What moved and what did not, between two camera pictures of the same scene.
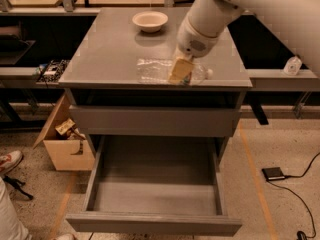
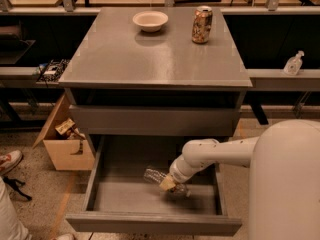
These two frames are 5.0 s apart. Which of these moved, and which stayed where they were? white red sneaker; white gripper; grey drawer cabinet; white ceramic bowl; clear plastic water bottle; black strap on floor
Moved: white gripper; clear plastic water bottle
Stayed: black strap on floor; white red sneaker; grey drawer cabinet; white ceramic bowl
